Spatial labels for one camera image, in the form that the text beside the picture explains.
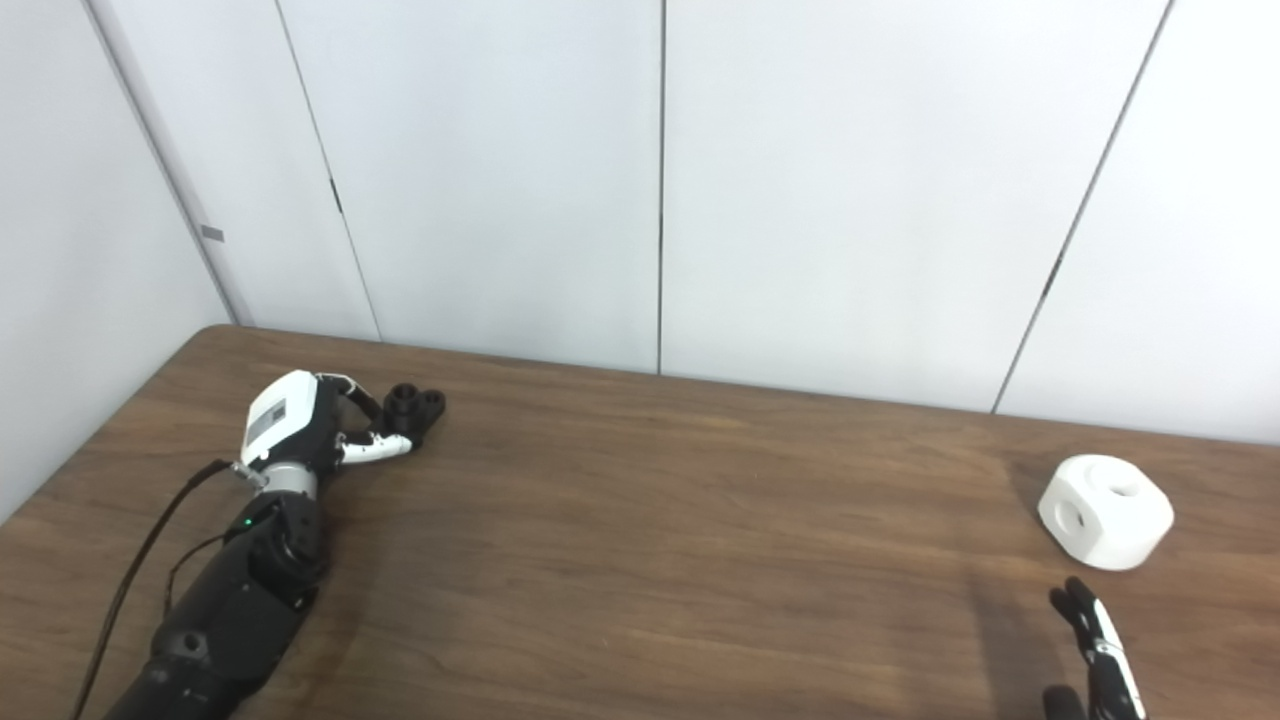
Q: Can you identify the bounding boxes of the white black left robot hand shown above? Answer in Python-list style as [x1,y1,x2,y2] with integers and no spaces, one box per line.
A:
[238,370,416,498]

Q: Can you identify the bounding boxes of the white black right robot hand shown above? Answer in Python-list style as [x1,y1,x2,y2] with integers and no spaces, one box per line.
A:
[1043,576,1148,720]

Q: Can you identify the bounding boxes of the black flanged holder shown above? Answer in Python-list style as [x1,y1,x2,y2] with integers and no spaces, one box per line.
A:
[383,383,447,449]

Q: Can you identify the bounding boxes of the round white plastic piece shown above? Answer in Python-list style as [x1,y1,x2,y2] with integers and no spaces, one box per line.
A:
[1037,455,1175,572]

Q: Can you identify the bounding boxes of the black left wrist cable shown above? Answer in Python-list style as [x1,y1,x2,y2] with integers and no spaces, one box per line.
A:
[72,459,267,720]

